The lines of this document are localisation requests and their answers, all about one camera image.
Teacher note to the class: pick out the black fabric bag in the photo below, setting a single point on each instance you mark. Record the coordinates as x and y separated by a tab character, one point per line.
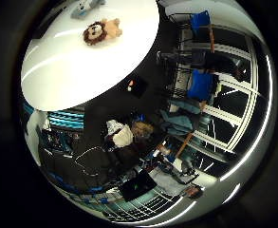
88	163

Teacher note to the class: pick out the blue plastic chair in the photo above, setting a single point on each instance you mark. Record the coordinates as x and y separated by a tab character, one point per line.
200	20
201	85

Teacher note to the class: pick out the black box with red light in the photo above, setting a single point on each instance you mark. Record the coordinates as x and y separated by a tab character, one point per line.
135	85

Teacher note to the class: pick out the brown furry bundle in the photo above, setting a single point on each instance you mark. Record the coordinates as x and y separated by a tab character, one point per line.
142	129

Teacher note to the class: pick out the orange wooden pole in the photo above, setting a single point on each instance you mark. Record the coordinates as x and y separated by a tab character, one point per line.
212	38
184	144

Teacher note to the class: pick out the grey white plush toy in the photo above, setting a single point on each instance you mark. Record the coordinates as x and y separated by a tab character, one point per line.
84	8

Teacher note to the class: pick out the brown maned lion plush toy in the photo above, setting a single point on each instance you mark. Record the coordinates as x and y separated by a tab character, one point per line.
101	31

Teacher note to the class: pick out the white window frame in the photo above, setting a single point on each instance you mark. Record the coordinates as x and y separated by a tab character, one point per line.
236	104

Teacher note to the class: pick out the teal jacket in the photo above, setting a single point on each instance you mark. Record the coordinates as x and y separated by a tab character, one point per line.
180	119

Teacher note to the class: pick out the black flat monitor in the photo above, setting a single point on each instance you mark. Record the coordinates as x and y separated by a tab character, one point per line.
136	185

